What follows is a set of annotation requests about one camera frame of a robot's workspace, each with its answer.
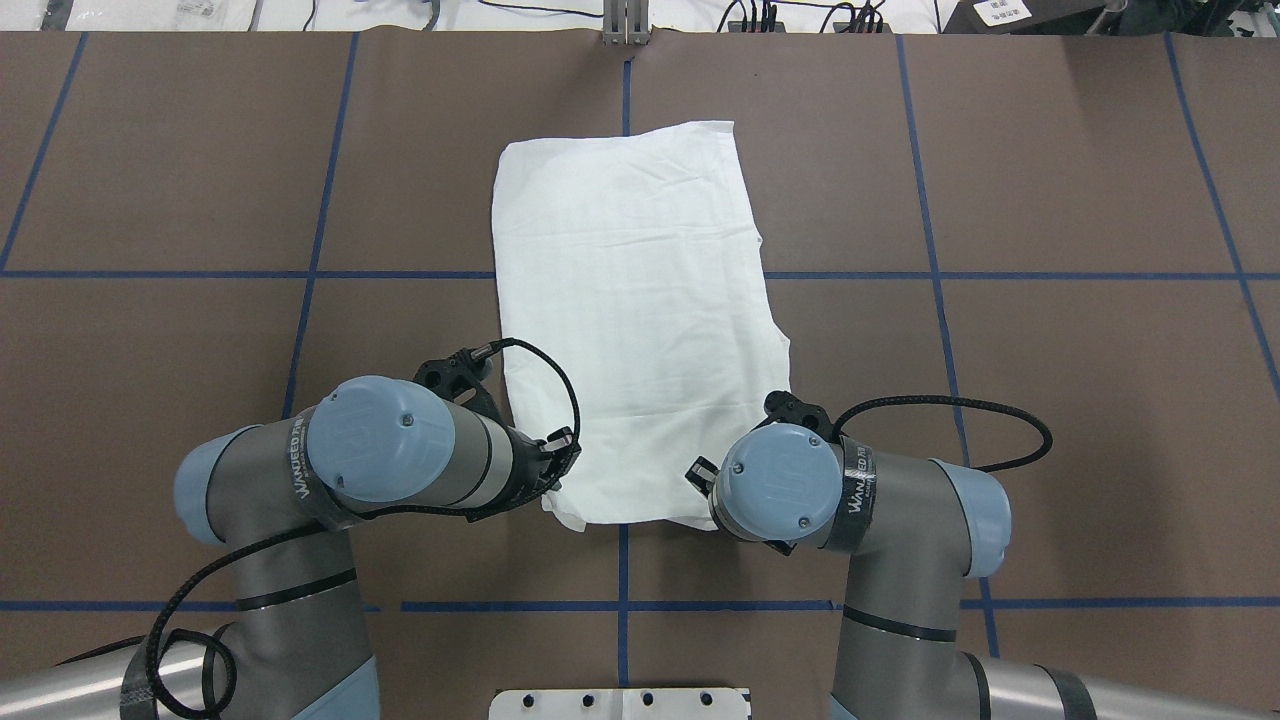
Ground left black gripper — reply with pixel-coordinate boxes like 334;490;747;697
413;345;582;521

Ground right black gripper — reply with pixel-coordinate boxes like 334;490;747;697
685;389;836;556

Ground white long-sleeve printed shirt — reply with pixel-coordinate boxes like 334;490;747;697
492;120;790;532

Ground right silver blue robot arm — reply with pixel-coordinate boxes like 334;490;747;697
685;389;1254;719

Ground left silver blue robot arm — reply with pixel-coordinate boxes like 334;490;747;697
3;338;582;719

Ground black power adapter with label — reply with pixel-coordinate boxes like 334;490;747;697
942;1;1107;35

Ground white camera mast with base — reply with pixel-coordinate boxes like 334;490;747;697
488;687;753;719

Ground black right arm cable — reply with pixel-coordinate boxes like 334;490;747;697
829;396;1053;473

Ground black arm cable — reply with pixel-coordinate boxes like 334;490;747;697
145;338;582;720
829;396;1053;473

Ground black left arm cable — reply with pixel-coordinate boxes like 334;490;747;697
145;338;582;720

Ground aluminium frame post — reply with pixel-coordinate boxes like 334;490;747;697
602;0;652;46

